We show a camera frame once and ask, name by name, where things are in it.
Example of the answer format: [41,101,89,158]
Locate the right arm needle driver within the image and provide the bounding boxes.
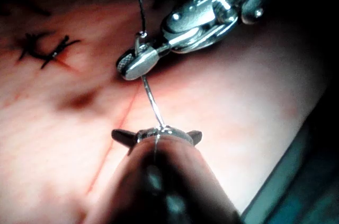
[160,0,252,54]

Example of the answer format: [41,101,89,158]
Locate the black thread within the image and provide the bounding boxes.
[131,0,148,37]

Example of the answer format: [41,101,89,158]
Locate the curved steel needle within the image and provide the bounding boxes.
[134,31,168,131]

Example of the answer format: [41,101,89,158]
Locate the black stitching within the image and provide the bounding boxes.
[17,32,82,70]

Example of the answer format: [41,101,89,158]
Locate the left arm needle driver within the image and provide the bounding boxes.
[135,126,194,146]

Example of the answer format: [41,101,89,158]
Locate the tissue pad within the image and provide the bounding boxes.
[0,0,331,224]

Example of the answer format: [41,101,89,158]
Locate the right arm needle driver jaw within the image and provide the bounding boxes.
[122,43,172,81]
[115,48,138,74]

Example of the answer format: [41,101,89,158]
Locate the blue-green cloth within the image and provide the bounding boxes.
[240,118,339,224]

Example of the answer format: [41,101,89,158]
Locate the left arm needle driver jaw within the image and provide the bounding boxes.
[111,128,138,148]
[186,129,203,146]

